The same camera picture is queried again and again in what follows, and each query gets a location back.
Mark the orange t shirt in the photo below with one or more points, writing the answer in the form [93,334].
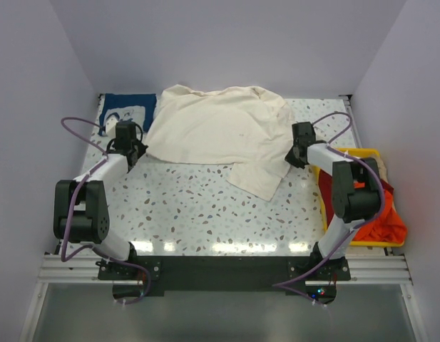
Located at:
[389,227]

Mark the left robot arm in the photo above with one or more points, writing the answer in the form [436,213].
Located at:
[80,217]

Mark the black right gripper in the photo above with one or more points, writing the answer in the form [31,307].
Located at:
[289,154]

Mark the yellow plastic bin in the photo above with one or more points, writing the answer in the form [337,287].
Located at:
[354,198]

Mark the folded blue printed t shirt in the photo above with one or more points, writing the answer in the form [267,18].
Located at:
[139,108]

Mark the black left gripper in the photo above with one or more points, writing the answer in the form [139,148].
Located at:
[141,148]

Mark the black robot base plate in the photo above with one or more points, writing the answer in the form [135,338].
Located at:
[157,275]

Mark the cream white t shirt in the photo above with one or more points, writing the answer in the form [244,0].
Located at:
[247,127]

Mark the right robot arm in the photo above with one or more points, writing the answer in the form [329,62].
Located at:
[357,194]

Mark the dark red t shirt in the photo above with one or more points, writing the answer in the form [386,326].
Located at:
[324,182]

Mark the beige t shirt in bin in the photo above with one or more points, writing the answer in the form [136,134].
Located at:
[380,171]

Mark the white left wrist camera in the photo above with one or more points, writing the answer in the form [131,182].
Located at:
[110,127]

